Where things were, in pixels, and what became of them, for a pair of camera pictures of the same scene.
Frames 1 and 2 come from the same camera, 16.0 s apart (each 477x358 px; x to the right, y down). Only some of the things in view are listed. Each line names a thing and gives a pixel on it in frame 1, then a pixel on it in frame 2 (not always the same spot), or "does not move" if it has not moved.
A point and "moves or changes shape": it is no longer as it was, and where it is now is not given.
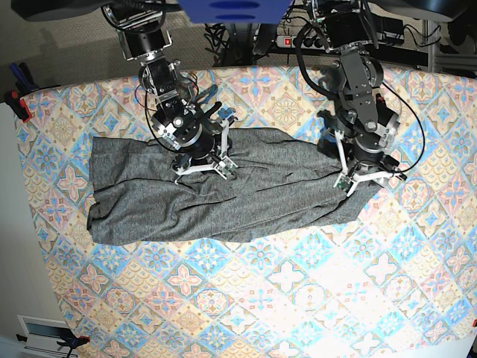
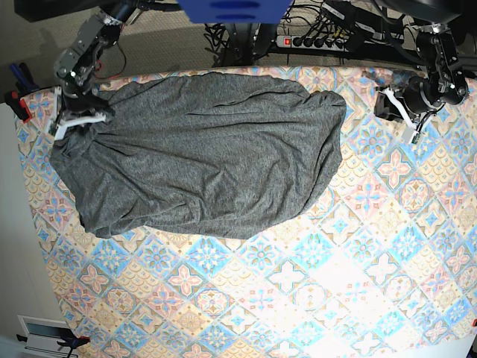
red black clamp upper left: (18, 104) does not move
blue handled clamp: (24, 80) does not move
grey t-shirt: (282, 184) moves or changes shape
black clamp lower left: (73, 341) does not move
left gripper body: (211, 152) → (73, 110)
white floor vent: (43, 334) does not move
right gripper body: (362, 162) → (418, 104)
